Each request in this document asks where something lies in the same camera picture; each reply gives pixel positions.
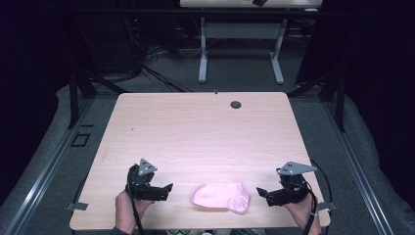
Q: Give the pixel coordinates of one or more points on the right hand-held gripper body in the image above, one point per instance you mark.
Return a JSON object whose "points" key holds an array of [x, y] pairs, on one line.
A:
{"points": [[293, 189]]}

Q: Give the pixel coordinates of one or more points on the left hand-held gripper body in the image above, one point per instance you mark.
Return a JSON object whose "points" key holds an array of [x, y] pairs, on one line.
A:
{"points": [[142, 182]]}

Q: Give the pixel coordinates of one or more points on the dark round table grommet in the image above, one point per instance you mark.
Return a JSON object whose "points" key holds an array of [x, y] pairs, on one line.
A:
{"points": [[235, 104]]}

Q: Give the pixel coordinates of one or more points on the grey-legged background table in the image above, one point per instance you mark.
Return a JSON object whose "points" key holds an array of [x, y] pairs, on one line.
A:
{"points": [[241, 31]]}

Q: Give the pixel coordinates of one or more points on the pink sock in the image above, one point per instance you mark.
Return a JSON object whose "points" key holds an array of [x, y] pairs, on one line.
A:
{"points": [[221, 197]]}

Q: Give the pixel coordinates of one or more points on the aluminium floor rail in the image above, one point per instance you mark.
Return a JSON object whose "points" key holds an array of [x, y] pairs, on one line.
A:
{"points": [[357, 169], [49, 169]]}

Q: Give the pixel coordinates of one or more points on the black metal frame stand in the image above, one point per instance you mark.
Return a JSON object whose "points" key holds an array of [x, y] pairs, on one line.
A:
{"points": [[340, 104], [73, 98]]}

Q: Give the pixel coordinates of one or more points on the person's left hand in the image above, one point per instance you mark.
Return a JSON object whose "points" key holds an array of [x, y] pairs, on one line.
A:
{"points": [[125, 212]]}

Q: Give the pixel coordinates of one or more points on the black object on background table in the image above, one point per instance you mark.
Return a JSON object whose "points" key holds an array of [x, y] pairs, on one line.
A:
{"points": [[259, 2]]}

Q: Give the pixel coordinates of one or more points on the person's lap clothing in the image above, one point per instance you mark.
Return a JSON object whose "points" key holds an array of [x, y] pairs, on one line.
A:
{"points": [[215, 232]]}

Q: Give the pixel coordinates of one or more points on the person's right hand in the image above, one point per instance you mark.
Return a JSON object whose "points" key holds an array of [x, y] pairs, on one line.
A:
{"points": [[301, 215]]}

